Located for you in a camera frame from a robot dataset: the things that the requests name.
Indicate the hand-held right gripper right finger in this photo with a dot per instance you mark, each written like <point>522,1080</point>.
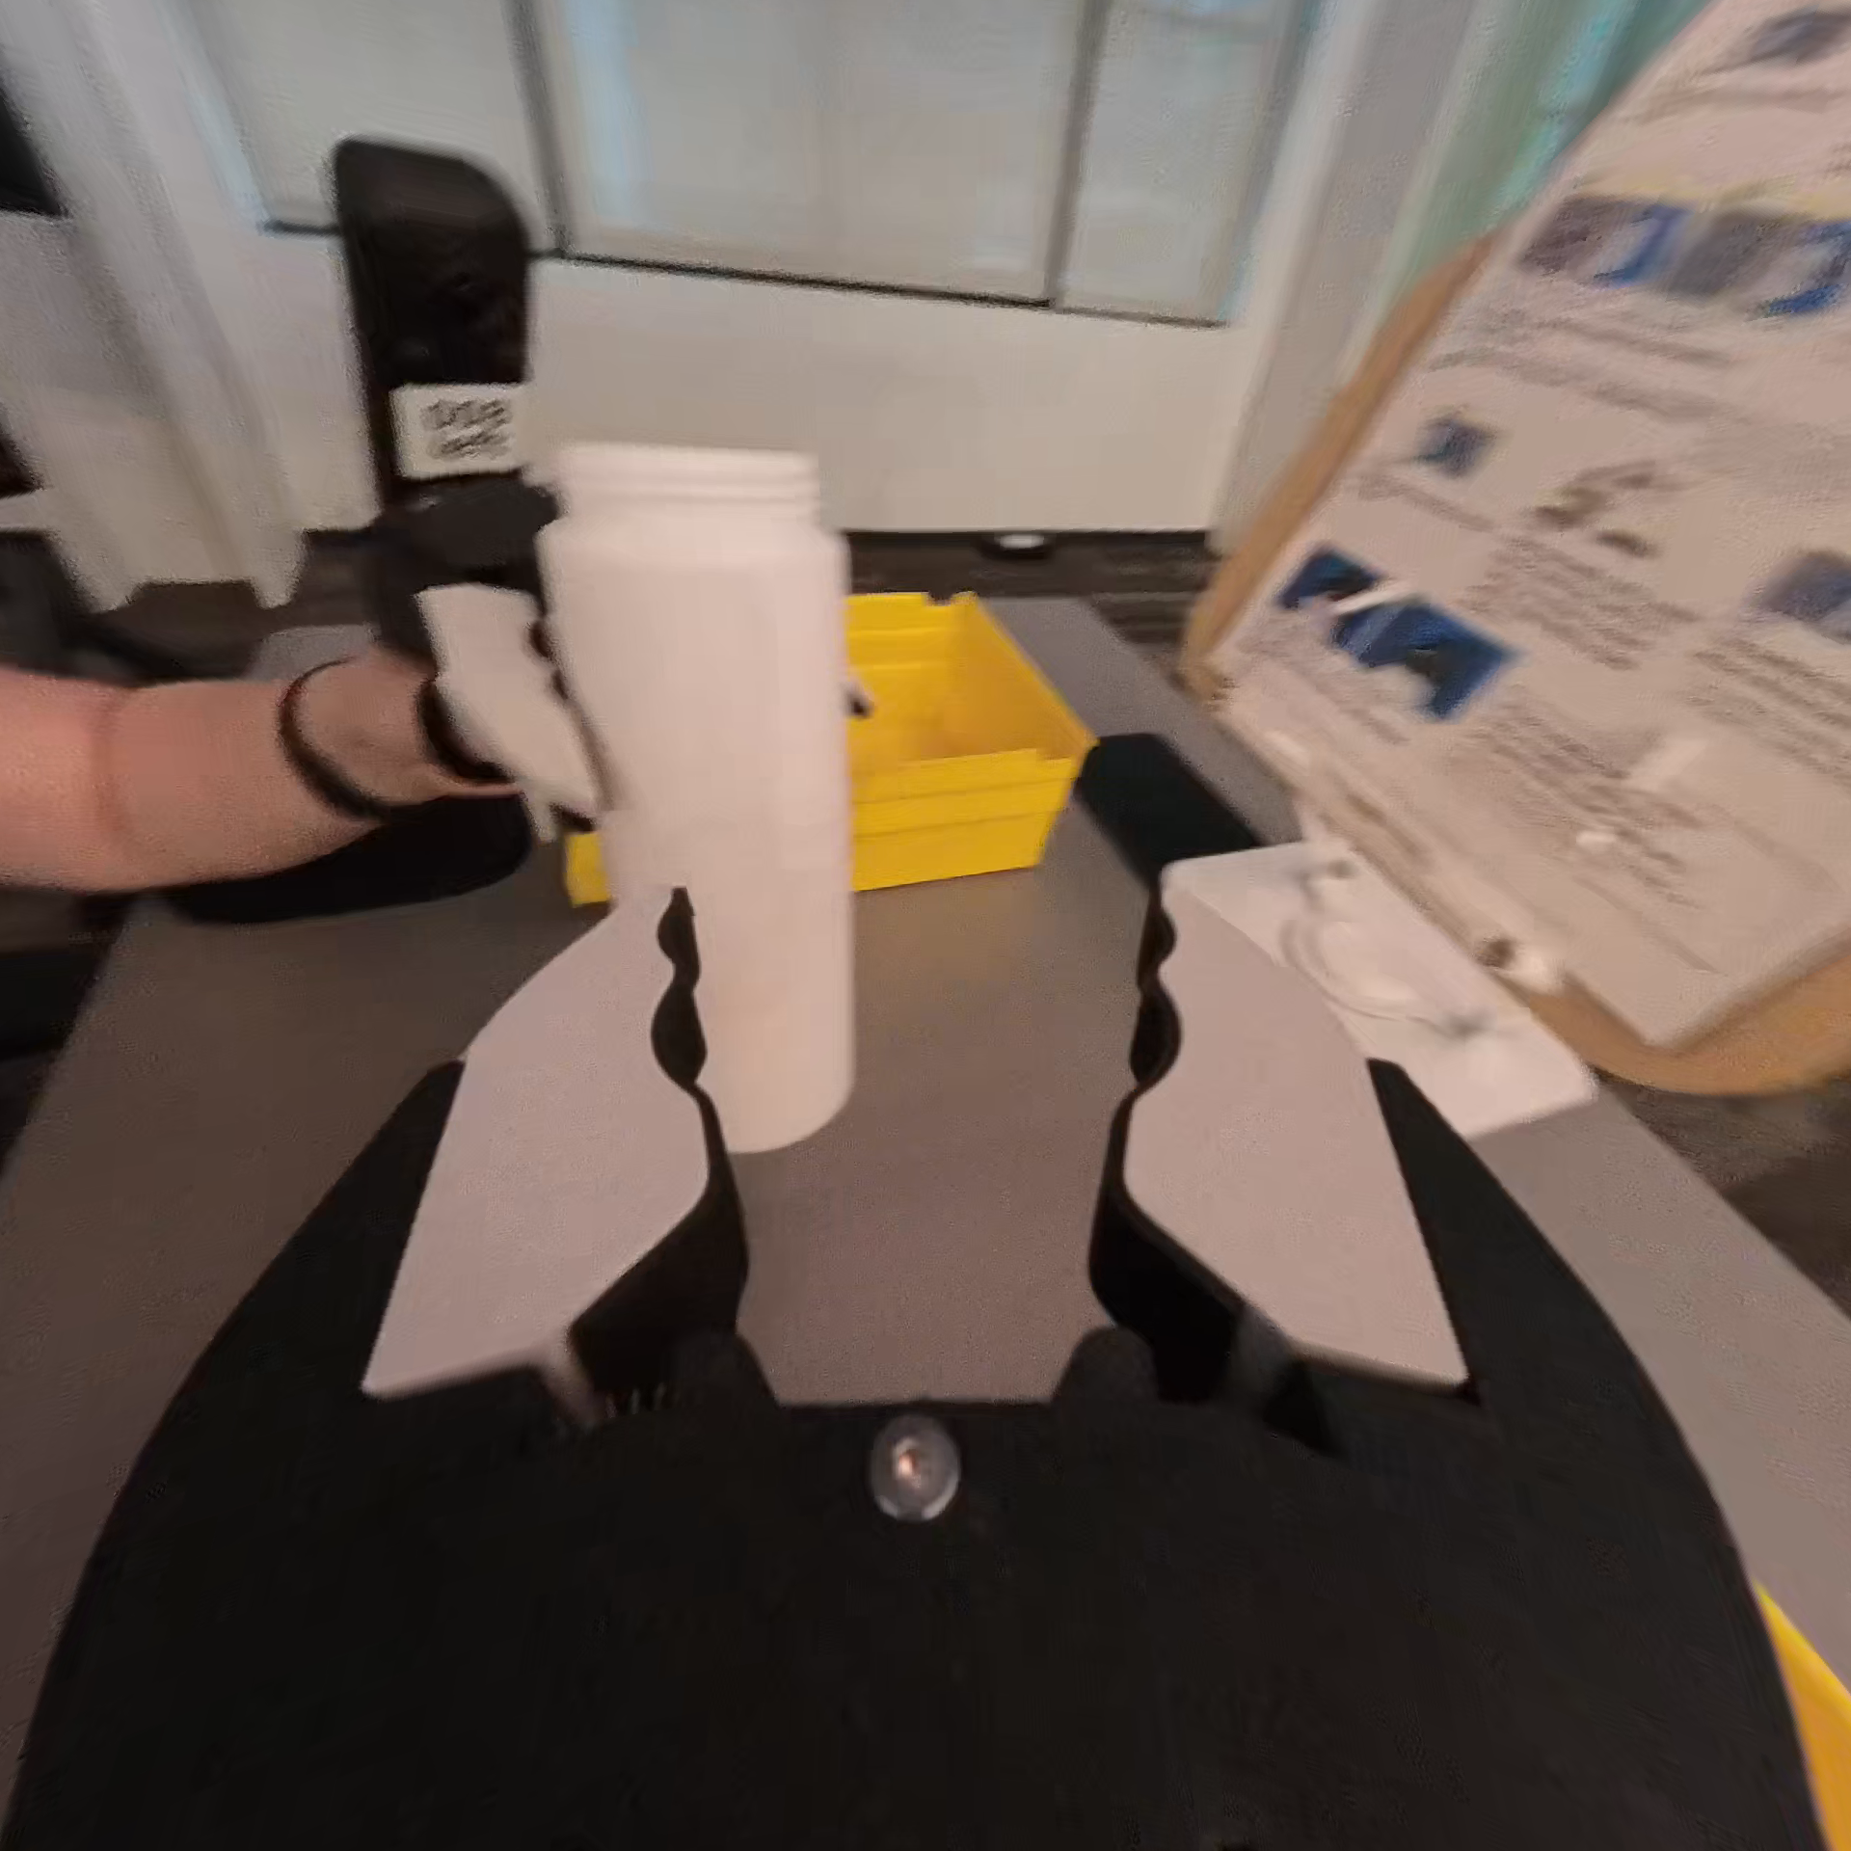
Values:
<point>1274,1187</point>

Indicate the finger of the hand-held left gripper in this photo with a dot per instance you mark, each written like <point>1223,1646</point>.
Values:
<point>499,681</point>

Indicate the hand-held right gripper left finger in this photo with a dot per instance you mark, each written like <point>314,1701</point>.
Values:
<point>549,1157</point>

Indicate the white plastic bottle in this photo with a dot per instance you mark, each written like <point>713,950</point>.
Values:
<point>695,723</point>

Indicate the yellow plastic bin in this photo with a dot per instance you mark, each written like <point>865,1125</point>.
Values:
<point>983,753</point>
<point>1823,1735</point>

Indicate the person's left forearm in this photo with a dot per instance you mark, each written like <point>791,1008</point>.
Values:
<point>145,782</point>

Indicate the person's left hand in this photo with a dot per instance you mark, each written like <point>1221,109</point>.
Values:
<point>376,738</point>

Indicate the large window with blinds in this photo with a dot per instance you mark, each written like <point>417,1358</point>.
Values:
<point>810,131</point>

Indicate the small black floor box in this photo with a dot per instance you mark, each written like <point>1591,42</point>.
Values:
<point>1015,544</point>

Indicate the printed instruction sheet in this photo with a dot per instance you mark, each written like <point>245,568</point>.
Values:
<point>1591,651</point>

